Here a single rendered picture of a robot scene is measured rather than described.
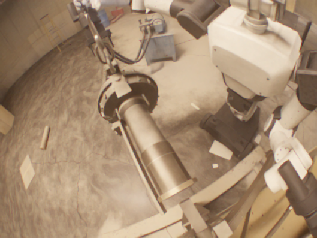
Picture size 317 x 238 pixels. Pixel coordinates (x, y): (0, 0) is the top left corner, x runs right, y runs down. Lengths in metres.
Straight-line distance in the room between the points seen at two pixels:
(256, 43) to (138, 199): 1.43
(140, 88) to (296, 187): 0.58
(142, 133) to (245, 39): 0.42
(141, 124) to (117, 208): 1.18
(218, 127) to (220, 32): 1.09
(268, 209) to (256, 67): 1.10
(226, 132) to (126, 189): 1.14
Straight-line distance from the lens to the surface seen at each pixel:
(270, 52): 0.36
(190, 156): 1.43
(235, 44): 0.38
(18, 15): 8.83
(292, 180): 0.32
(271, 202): 1.25
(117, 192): 1.53
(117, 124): 0.62
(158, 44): 2.20
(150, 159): 0.43
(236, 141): 1.34
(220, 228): 0.46
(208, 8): 0.52
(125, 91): 0.46
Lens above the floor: 1.37
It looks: 57 degrees down
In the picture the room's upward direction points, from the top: 18 degrees counter-clockwise
